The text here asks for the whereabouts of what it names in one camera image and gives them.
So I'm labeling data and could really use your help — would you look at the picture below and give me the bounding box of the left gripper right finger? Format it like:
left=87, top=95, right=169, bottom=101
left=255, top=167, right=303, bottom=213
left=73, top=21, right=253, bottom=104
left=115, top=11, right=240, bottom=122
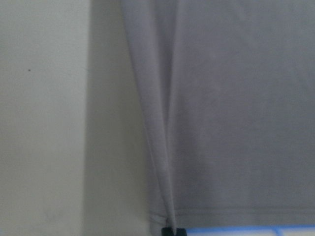
left=176, top=228, right=187, bottom=236

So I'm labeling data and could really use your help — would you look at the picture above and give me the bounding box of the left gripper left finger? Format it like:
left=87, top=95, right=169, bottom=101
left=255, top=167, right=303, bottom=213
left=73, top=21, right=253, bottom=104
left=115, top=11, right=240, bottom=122
left=161, top=227, right=173, bottom=236

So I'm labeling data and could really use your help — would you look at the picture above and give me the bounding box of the dark brown t-shirt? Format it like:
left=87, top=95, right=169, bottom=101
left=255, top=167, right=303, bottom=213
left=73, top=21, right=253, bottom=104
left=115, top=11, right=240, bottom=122
left=121, top=0, right=315, bottom=234

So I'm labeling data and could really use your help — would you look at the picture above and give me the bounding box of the brown paper table cover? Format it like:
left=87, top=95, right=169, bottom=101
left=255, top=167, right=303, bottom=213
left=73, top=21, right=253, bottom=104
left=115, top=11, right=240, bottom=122
left=0, top=0, right=315, bottom=236

